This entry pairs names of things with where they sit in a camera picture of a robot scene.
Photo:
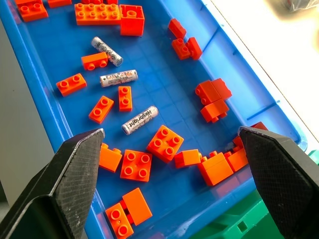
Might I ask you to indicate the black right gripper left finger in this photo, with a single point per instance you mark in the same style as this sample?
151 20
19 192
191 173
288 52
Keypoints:
64 184

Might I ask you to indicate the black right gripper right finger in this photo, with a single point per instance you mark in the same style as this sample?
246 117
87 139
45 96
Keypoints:
281 179

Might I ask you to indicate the green plastic crate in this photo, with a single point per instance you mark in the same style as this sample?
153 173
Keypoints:
239 219

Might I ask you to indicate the silver Heybright battery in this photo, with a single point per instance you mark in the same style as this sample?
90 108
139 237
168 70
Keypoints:
140 120

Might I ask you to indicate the silver battery with orange print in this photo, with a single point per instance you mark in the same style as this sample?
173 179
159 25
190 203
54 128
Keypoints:
119 78

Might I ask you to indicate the blue plastic bin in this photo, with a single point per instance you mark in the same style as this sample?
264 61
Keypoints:
159 82

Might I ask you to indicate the silver battery with dark print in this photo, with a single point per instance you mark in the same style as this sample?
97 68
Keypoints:
106 50

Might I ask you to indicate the orange 2x4 plastic brick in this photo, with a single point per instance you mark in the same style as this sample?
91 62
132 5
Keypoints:
97 16

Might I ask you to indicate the red upside-down plastic brick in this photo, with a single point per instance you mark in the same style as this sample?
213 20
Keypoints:
132 23

